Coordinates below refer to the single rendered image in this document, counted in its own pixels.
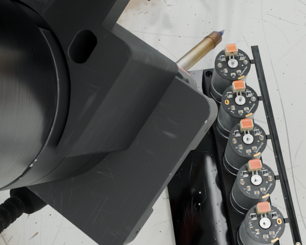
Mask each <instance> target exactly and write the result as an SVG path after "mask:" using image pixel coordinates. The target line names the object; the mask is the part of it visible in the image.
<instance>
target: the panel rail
mask: <svg viewBox="0 0 306 245"><path fill-rule="evenodd" d="M251 50H252V54H253V59H251V60H250V63H251V64H255V70H256V74H257V78H258V83H259V88H260V92H261V96H258V99H259V101H263V105H264V110H265V115H266V119H267V124H268V128H269V133H270V134H269V135H267V136H266V138H267V139H268V140H270V139H271V142H272V148H273V152H274V157H275V161H276V166H277V170H278V175H275V176H274V177H275V178H276V180H280V184H281V189H282V193H283V198H284V202H285V206H286V211H287V216H288V218H284V219H285V220H284V221H285V223H289V226H290V230H291V235H292V240H293V244H294V245H302V240H301V236H300V232H299V228H298V223H297V219H296V214H295V210H294V205H293V201H292V197H291V192H290V188H289V182H288V177H287V173H286V168H285V164H284V160H283V155H282V151H281V146H280V142H279V137H278V133H277V129H276V124H275V120H274V115H273V111H272V105H271V101H270V97H269V92H268V88H267V83H266V79H265V74H264V70H263V66H262V61H261V57H260V52H259V48H258V45H255V46H251Z"/></svg>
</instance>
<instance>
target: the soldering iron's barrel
mask: <svg viewBox="0 0 306 245"><path fill-rule="evenodd" d="M221 41H222V36H221V34H220V33H219V32H217V31H213V32H212V33H210V34H209V35H207V36H206V37H205V38H204V39H203V40H202V41H201V42H199V43H198V44H197V45H196V46H195V47H193V48H192V49H191V50H190V51H188V52H187V53H186V54H185V55H183V56H182V57H181V58H180V59H179V60H177V61H176V64H177V66H179V67H180V68H182V69H183V70H185V71H188V70H189V69H190V68H191V67H193V66H194V65H195V64H196V63H197V62H198V61H200V60H201V59H202V58H203V57H204V56H205V55H206V54H208V53H209V52H210V51H211V50H212V49H214V48H215V47H216V46H217V45H218V44H219V43H220V42H221Z"/></svg>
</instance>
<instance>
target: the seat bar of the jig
mask: <svg viewBox="0 0 306 245"><path fill-rule="evenodd" d="M213 71H214V68H213V69H204V70H203V75H202V77H203V83H204V90H205V95H206V96H207V97H208V98H212V99H213V97H212V96H211V94H210V86H211V80H212V76H213ZM213 100H214V99H213ZM214 101H215V100H214ZM215 102H216V104H217V107H218V113H219V110H220V106H221V104H220V103H218V102H217V101H215ZM217 117H218V114H217ZM217 117H216V119H215V121H214V122H213V124H212V125H211V128H212V134H213V139H214V144H215V150H216V156H217V161H218V167H219V172H220V177H221V185H222V190H223V196H224V201H225V207H226V212H227V218H228V223H229V228H230V234H231V239H232V245H239V244H238V241H237V231H238V229H239V227H240V225H241V224H242V222H243V221H244V219H245V216H246V215H245V214H241V213H239V212H237V211H236V210H235V209H234V208H233V206H232V205H231V203H230V198H229V194H230V192H231V189H232V187H233V184H234V182H235V180H236V178H237V176H235V175H233V174H231V173H229V172H228V171H227V170H226V168H225V167H224V164H223V161H222V158H223V155H224V151H225V148H226V146H227V143H228V140H229V139H227V138H225V137H223V136H222V135H221V134H220V133H219V132H218V130H217V127H216V121H217ZM273 245H279V244H278V240H277V241H276V242H275V243H274V244H273Z"/></svg>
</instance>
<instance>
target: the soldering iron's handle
mask: <svg viewBox="0 0 306 245"><path fill-rule="evenodd" d="M46 205H48V204H47V203H46V202H45V201H43V200H42V199H41V198H40V197H38V196H37V195H36V194H35V193H33V192H32V191H31V190H29V189H28V188H27V187H26V186H25V187H20V188H14V189H10V198H8V199H6V200H5V201H4V203H1V204H0V234H1V233H2V232H3V230H4V229H6V228H8V227H9V226H10V224H12V223H13V222H14V221H15V220H16V219H17V218H19V217H20V216H21V215H22V214H23V213H26V214H32V213H34V212H36V211H39V210H41V209H42V208H44V207H45V206H46Z"/></svg>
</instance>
